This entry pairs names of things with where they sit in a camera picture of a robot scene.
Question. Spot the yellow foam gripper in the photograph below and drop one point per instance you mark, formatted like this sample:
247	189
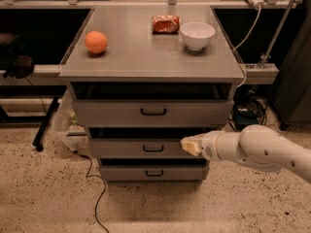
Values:
210	145

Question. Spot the grey drawer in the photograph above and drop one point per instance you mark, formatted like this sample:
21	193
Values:
138	148
153	114
153	173

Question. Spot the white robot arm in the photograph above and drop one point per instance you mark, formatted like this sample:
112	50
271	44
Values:
256	146

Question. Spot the grey drawer cabinet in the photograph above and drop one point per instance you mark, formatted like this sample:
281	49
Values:
140	65

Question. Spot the grey bottom drawer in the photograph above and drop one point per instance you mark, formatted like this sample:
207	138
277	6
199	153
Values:
153	173

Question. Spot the grey top drawer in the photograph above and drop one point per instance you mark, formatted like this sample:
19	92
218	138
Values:
153	114

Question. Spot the blue box on floor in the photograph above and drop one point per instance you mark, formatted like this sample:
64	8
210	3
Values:
241	122

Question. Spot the dark grey cabinet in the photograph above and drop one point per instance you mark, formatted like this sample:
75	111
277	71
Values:
291	92

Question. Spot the white bowl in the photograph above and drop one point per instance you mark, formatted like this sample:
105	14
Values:
197	35

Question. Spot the clear plastic bag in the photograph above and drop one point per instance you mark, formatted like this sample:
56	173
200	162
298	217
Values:
66	127

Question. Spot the crushed red soda can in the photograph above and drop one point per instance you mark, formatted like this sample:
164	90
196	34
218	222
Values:
165	24

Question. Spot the orange fruit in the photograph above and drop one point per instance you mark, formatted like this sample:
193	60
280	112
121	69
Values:
96	42

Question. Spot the black chair leg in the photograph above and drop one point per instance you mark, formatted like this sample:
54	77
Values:
37	144

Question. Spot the dark round chair part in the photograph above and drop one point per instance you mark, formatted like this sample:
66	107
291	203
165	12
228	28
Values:
21	68

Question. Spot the metal diagonal rod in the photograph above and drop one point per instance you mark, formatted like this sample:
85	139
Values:
265	56

